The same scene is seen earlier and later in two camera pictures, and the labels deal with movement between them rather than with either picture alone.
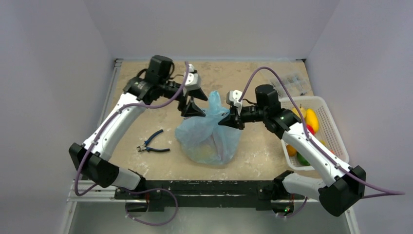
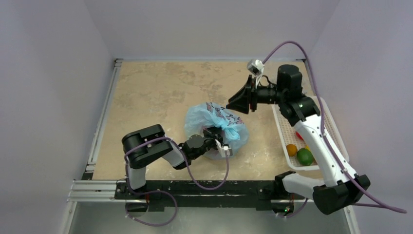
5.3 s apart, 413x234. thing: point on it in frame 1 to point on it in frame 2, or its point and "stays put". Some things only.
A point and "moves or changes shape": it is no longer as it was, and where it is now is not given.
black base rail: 262,193 stays put
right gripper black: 236,116 to 253,98
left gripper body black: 182,101 to 210,137
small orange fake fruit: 291,151 stays put
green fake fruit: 301,160 stays put
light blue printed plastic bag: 203,139 moves or changes shape
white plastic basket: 328,134 stays put
